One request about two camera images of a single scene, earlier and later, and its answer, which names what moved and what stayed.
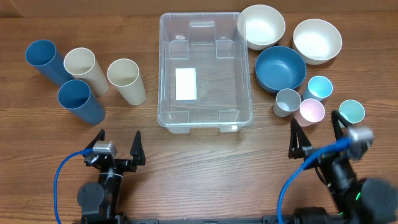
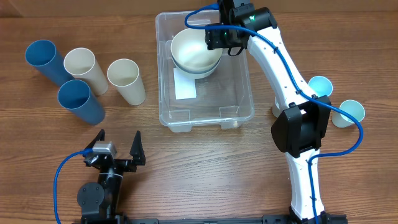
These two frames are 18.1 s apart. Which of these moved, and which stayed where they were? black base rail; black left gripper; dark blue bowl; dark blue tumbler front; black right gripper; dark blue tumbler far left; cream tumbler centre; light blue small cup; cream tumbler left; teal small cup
Moved: black right gripper; dark blue bowl
Stayed: cream tumbler centre; cream tumbler left; dark blue tumbler far left; dark blue tumbler front; black base rail; teal small cup; light blue small cup; black left gripper
